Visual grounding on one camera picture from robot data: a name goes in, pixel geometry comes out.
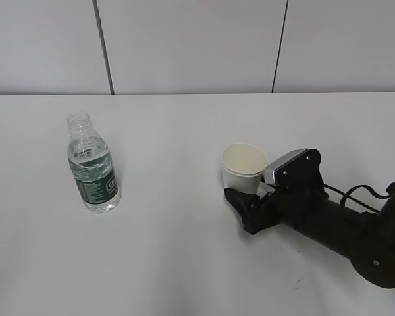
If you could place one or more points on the white paper cup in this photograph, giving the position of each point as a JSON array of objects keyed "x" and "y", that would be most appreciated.
[{"x": 243, "y": 166}]

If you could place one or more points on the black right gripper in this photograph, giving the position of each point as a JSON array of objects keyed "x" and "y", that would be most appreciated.
[{"x": 260, "y": 213}]

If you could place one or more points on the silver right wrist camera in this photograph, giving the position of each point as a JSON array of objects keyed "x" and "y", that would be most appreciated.
[{"x": 296, "y": 170}]

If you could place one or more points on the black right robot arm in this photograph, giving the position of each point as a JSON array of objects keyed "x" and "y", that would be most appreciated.
[{"x": 366, "y": 239}]

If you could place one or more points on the clear green-label water bottle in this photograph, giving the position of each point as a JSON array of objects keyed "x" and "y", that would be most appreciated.
[{"x": 91, "y": 164}]

